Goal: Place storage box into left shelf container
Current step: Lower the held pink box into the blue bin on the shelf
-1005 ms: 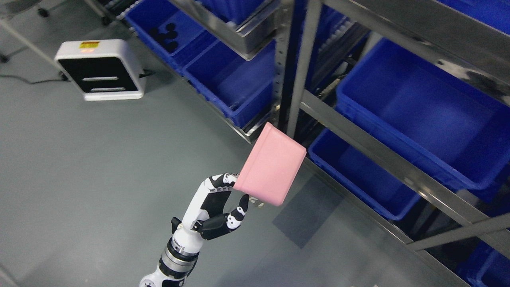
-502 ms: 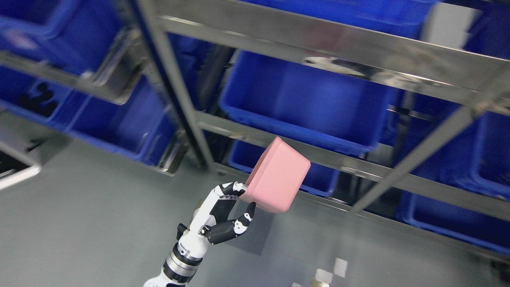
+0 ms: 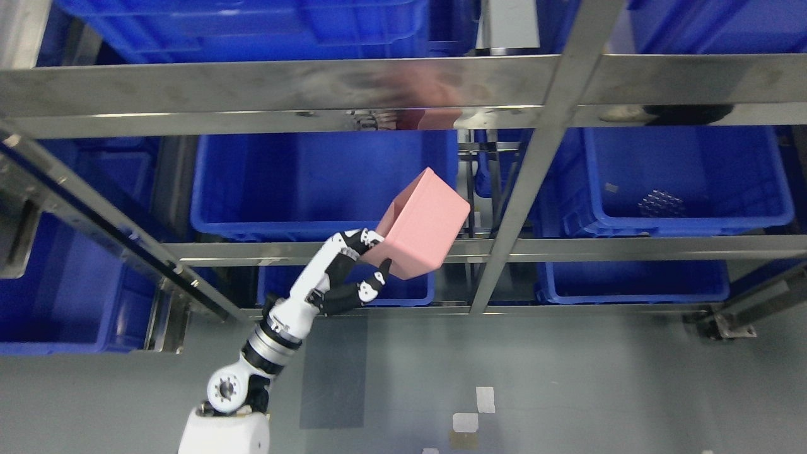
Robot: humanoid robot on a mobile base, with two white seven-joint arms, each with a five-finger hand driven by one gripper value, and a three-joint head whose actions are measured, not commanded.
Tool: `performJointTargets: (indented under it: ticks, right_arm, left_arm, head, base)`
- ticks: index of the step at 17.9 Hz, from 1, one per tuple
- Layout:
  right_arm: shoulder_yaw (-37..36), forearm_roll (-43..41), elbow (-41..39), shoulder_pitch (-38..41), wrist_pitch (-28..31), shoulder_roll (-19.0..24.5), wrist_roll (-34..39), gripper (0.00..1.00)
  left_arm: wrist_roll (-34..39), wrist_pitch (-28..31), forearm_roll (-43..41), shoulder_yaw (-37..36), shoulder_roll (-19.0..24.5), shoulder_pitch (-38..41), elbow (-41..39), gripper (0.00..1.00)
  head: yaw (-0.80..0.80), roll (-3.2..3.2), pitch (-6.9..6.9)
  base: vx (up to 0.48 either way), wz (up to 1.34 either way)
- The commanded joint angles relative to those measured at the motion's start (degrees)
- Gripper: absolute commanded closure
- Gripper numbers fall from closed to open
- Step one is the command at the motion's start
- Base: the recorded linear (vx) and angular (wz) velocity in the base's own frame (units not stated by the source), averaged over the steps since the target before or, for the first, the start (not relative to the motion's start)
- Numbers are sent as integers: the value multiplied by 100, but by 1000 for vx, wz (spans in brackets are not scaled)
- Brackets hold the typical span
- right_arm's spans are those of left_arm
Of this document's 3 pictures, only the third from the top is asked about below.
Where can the blue bin lower right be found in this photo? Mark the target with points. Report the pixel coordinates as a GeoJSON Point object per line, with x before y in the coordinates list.
{"type": "Point", "coordinates": [624, 282]}

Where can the blue bin centre shelf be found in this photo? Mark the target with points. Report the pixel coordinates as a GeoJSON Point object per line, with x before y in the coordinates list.
{"type": "Point", "coordinates": [306, 186]}

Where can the blue bin right shelf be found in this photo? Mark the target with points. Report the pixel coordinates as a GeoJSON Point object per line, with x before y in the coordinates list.
{"type": "Point", "coordinates": [663, 181]}

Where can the blue bin shelf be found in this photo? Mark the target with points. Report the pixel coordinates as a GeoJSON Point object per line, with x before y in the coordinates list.
{"type": "Point", "coordinates": [663, 181]}
{"type": "Point", "coordinates": [306, 186]}
{"type": "Point", "coordinates": [170, 32]}

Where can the steel rack frame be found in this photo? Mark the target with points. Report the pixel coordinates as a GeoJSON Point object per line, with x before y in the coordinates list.
{"type": "Point", "coordinates": [582, 87]}

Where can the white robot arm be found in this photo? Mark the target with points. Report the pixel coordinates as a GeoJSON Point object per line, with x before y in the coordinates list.
{"type": "Point", "coordinates": [234, 416]}

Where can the blue bin top shelf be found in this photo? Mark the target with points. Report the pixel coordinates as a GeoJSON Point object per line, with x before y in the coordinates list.
{"type": "Point", "coordinates": [170, 32]}

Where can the pink plastic storage box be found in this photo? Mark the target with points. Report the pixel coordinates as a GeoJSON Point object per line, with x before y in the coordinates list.
{"type": "Point", "coordinates": [419, 227]}

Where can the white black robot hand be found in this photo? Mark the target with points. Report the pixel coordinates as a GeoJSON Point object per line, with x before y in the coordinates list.
{"type": "Point", "coordinates": [323, 287]}

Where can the blue bin lower centre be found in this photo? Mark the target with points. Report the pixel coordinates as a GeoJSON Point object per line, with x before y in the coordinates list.
{"type": "Point", "coordinates": [419, 291]}

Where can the blue bin left floor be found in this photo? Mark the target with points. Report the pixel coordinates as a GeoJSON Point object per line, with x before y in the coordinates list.
{"type": "Point", "coordinates": [75, 297]}

